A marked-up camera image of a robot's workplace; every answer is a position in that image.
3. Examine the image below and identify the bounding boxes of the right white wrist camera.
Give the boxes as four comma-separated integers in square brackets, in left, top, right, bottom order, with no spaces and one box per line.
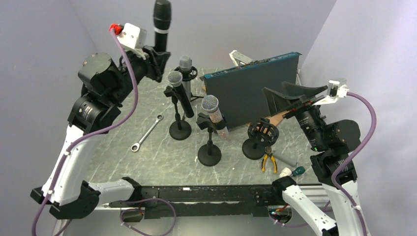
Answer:
[314,78,349,106]

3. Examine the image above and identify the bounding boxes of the yellow handled pliers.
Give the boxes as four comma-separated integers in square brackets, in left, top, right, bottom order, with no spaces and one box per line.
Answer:
[261,147,278,174]

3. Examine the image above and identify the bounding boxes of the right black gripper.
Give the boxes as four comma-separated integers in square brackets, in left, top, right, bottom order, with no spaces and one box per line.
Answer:
[262,80,327,149]

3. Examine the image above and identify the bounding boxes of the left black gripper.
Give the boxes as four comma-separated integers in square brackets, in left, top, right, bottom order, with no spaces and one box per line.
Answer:
[110,45,171,105]

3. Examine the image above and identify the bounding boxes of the middle black mic stand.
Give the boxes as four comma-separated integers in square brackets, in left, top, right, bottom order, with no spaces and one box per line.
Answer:
[196,113,226,167]

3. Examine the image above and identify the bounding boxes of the grey microphone on stand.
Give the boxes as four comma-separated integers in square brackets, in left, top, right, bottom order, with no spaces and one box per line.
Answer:
[179,55,193,101]

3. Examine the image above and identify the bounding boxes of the left black mic stand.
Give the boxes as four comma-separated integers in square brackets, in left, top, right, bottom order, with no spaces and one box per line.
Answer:
[164,86,192,141]

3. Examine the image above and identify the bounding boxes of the shock mount mic stand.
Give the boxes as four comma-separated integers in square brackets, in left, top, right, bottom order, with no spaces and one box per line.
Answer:
[242,118,279,160]

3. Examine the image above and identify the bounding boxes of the dark blue server chassis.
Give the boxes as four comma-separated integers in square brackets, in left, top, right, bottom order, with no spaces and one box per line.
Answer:
[200,52,301,129]

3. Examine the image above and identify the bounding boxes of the black microphone on stand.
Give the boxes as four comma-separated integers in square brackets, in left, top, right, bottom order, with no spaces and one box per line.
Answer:
[167,71,194,118]

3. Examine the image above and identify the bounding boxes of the silver ratchet wrench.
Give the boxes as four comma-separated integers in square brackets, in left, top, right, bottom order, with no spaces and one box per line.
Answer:
[130,114,164,152]

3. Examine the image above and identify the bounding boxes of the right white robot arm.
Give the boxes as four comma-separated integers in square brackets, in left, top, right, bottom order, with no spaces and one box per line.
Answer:
[263,80,376,236]

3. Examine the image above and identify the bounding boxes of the green handled screwdriver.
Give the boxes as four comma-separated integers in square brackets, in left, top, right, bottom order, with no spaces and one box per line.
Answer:
[279,166,306,178]

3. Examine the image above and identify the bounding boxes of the back ring mic stand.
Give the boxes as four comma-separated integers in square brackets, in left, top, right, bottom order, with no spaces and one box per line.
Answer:
[173,65,206,102]

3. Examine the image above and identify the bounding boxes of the glitter handle microphone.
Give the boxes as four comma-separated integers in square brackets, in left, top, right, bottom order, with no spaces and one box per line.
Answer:
[201,95,224,124]

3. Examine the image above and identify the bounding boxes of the grey cylinder tube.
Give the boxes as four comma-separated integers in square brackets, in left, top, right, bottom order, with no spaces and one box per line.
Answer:
[273,151,298,167]

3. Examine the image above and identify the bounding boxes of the white bracket behind chassis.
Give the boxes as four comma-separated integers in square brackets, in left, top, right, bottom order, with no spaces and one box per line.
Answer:
[229,50,254,66]

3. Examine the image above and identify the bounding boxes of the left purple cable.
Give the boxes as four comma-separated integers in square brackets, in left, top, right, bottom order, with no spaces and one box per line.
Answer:
[31,28,177,236]

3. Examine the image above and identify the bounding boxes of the brown cardboard piece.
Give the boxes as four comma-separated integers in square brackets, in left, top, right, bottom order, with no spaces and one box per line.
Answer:
[245,111,289,127]

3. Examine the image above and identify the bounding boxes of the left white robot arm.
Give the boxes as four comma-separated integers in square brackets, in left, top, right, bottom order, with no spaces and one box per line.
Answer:
[30,46,171,220]

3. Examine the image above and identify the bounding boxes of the black mic stand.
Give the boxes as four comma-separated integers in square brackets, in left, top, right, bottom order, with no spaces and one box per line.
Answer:
[164,86,192,141]
[196,113,226,167]

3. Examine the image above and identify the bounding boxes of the black wireless microphone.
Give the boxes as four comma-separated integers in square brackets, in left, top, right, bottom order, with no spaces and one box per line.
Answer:
[153,0,172,52]

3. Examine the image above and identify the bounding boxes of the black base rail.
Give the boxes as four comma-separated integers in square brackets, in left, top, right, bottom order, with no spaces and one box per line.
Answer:
[109,185,294,219]

